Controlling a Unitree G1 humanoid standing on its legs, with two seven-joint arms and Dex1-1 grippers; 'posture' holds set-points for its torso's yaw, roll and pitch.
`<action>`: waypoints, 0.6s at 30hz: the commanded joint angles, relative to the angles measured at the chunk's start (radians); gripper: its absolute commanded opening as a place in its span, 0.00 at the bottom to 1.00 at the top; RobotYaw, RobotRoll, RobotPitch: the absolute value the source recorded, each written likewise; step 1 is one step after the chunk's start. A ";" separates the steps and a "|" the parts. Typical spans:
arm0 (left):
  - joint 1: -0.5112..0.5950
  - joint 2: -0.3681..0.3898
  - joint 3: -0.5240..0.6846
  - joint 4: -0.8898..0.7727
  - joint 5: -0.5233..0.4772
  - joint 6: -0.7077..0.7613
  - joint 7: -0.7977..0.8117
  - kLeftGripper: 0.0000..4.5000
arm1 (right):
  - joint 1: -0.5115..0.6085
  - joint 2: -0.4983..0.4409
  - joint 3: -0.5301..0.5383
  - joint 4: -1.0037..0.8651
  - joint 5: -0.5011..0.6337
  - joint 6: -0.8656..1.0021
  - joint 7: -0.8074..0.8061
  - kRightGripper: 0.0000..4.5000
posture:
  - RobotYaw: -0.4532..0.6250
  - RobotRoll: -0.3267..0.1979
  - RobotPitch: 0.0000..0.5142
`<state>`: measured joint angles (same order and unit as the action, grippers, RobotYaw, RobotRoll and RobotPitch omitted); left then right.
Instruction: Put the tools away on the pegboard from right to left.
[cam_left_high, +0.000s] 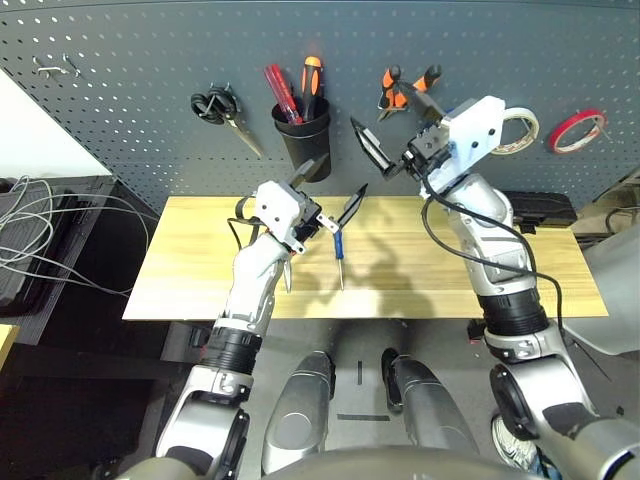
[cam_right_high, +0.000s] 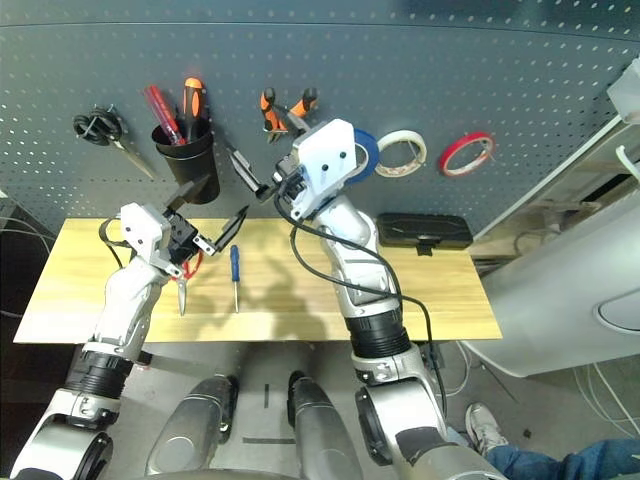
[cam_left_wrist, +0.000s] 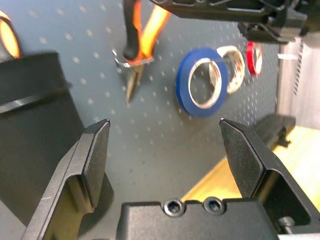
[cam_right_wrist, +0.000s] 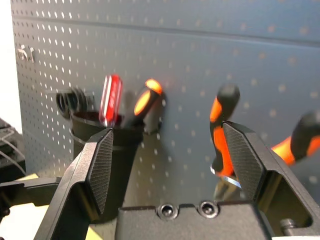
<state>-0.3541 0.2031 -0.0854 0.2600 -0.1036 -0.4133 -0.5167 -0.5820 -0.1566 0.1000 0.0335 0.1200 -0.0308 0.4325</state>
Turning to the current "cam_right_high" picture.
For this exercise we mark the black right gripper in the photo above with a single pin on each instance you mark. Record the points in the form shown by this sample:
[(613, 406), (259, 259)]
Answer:
[(290, 182)]

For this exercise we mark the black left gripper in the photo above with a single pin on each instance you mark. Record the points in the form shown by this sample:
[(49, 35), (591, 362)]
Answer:
[(182, 240)]

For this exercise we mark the orange black long-nose pliers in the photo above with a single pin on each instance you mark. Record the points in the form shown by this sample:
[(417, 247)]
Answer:
[(270, 112)]

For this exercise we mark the blue tape roll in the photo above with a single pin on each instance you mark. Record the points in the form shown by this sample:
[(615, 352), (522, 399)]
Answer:
[(367, 150)]

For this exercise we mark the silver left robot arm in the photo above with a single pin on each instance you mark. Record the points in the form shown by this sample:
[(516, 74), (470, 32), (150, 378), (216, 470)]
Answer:
[(125, 310)]

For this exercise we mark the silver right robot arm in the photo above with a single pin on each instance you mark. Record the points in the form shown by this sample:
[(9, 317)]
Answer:
[(370, 300)]

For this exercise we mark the dark grey metal pegboard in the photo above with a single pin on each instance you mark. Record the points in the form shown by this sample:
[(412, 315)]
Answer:
[(450, 75)]

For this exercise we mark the black plastic tool cup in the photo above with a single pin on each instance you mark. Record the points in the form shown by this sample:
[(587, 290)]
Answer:
[(192, 165)]

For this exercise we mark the white tape roll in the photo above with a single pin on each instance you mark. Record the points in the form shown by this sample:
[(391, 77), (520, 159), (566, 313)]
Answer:
[(417, 142)]

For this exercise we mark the black plastic tool case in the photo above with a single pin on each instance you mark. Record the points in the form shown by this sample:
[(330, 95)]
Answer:
[(425, 230)]

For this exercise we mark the red tape roll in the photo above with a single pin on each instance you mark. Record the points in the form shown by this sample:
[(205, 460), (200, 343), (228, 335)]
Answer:
[(450, 160)]

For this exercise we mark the silver robot left leg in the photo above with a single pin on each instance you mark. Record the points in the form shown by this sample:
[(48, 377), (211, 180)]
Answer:
[(190, 430)]

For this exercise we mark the silver robot leg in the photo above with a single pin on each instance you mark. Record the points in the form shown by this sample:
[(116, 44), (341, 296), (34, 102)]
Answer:
[(190, 430), (320, 430)]

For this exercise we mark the silver robot right leg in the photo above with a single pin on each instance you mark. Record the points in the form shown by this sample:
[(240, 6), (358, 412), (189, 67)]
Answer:
[(320, 430)]

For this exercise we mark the large white machine housing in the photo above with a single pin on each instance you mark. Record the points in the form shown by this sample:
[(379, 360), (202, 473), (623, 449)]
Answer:
[(550, 300)]

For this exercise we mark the white sneaker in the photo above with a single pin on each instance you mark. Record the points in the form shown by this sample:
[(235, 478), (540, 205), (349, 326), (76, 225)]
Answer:
[(485, 427)]

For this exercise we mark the clear plastic bin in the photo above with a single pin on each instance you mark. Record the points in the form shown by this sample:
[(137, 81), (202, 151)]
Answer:
[(625, 95)]

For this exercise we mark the blue jeans leg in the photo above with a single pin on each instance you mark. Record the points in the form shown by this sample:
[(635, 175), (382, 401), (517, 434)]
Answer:
[(575, 460)]

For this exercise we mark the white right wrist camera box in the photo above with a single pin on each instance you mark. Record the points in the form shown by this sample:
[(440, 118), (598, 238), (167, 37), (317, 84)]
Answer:
[(325, 160)]

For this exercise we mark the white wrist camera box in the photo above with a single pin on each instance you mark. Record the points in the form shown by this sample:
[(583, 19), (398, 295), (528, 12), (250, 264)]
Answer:
[(325, 160), (142, 230)]

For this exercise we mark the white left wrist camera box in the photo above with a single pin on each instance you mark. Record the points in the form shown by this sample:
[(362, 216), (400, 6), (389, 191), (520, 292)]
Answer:
[(142, 230)]

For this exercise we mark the white metal rack frame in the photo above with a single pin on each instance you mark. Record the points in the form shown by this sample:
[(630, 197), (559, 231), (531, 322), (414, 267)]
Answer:
[(560, 172)]

